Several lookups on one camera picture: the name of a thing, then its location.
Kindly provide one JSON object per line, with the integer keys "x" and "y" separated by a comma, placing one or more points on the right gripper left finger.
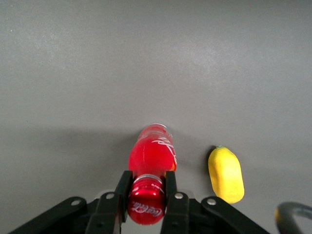
{"x": 104, "y": 212}

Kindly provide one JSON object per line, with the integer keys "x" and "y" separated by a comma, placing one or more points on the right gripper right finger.
{"x": 175, "y": 214}

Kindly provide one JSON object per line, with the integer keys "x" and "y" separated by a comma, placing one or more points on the red coke bottle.
{"x": 151, "y": 156}

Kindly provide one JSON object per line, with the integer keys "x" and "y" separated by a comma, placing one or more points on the yellow lemon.
{"x": 225, "y": 175}

